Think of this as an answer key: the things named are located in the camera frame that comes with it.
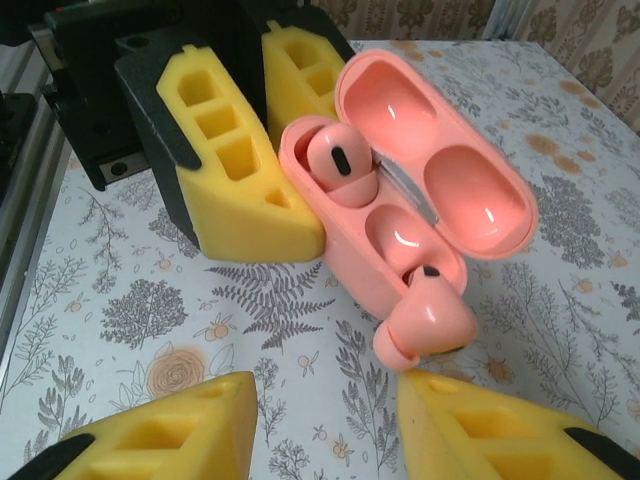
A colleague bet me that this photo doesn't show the pink earbud charging case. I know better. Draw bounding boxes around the pink earbud charging case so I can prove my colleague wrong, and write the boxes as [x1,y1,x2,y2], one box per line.
[277,47,541,321]

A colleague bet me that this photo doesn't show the floral patterned table cover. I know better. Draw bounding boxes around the floral patterned table cover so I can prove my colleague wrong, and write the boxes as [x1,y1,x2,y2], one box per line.
[0,38,640,480]

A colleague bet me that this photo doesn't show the pink wireless earbud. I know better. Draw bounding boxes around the pink wireless earbud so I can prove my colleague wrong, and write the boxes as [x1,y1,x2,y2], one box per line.
[305,124,377,208]
[373,266,480,372]

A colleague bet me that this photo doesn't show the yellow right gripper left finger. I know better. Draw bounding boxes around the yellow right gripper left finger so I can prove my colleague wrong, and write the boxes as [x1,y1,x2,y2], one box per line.
[7,370,260,480]

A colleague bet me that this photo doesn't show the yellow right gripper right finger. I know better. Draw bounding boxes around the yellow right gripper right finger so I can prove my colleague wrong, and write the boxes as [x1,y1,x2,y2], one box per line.
[397,368,640,480]

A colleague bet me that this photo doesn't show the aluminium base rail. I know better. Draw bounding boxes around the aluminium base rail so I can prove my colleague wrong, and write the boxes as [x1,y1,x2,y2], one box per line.
[0,29,69,346]

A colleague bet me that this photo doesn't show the aluminium frame post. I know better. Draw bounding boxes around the aluminium frame post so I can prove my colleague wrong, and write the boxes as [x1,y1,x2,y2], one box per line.
[482,0,532,42]

